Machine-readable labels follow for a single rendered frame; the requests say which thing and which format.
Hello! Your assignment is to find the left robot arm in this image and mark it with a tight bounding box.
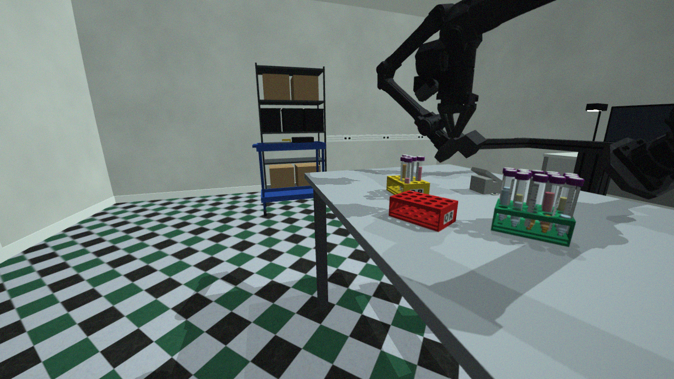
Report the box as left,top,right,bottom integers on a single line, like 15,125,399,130
413,0,674,192

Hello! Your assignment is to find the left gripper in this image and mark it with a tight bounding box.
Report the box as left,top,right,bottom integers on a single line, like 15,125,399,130
436,67,479,138

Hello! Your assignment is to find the green tube rack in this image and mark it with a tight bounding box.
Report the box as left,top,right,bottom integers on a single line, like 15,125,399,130
491,199,576,247

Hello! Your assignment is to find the yellow tube rack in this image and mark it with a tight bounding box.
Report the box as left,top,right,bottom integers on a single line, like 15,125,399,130
386,175,430,195

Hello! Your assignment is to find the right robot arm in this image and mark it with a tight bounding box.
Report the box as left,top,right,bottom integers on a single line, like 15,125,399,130
376,3,454,150

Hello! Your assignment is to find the red tube rack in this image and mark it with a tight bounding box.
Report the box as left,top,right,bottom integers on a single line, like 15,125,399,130
389,191,458,232

